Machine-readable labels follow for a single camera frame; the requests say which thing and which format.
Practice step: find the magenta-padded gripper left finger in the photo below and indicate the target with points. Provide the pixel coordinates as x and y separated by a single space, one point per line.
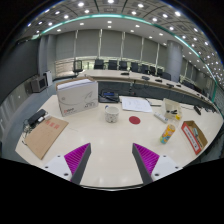
77 158

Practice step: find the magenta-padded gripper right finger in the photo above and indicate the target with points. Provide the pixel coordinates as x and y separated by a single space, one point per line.
146 158

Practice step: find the yellow-capped orange drink bottle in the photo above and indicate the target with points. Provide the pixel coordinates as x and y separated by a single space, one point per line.
167 134

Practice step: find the brown paper envelope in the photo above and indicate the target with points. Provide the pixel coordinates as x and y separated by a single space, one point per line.
45 136

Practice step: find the flat round red coaster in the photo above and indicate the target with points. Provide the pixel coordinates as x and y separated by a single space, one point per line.
134 120

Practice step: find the open red-sided cardboard box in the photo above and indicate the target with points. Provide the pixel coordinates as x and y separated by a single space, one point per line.
193 136

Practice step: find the black marker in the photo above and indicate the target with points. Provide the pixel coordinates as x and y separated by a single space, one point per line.
173 112

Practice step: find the white paper sheet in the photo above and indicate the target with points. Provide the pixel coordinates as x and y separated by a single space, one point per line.
136 104

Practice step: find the white patterned cup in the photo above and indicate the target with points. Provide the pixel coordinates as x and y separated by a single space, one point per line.
112 115

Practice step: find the white organizer tray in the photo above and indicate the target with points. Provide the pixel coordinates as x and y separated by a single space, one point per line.
170 106

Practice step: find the black power adapter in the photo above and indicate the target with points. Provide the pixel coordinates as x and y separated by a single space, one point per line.
36 117

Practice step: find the white cardboard box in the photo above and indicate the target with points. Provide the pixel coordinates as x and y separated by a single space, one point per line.
77 98

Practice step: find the grey monitor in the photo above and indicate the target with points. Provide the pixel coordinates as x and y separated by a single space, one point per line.
38 84

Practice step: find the long curved conference desk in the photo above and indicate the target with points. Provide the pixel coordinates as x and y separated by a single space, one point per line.
110 75

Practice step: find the ceiling lights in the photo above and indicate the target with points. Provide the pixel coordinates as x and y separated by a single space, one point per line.
109 22

